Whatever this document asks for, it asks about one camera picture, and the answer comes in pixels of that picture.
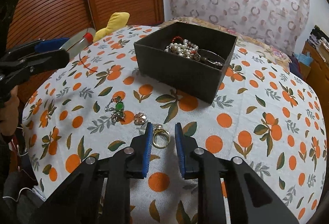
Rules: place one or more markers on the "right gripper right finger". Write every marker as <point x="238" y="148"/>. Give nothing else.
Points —
<point x="228" y="190"/>

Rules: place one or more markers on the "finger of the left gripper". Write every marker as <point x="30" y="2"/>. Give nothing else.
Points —
<point x="50" y="45"/>
<point x="46" y="59"/>

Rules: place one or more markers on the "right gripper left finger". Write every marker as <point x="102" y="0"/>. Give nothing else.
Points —
<point x="98" y="191"/>

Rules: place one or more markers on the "green stone pendant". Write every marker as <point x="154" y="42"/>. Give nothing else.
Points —
<point x="116" y="107"/>

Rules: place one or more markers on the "silver bangle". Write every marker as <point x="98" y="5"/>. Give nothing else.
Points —
<point x="209" y="58"/>

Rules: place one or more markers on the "black open jewelry box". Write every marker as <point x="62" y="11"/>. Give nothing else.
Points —
<point x="190" y="76"/>

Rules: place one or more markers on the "person's left hand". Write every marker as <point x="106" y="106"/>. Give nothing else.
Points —
<point x="9" y="114"/>

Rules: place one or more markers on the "clear tube red cap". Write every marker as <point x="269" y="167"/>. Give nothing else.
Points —
<point x="76" y="44"/>

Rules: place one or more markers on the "yellow plush toy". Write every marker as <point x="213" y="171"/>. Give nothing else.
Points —
<point x="117" y="21"/>

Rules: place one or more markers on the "orange print white cloth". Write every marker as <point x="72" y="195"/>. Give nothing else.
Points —
<point x="262" y="113"/>

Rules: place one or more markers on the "wooden sideboard cabinet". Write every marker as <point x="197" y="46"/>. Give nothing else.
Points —
<point x="315" y="75"/>

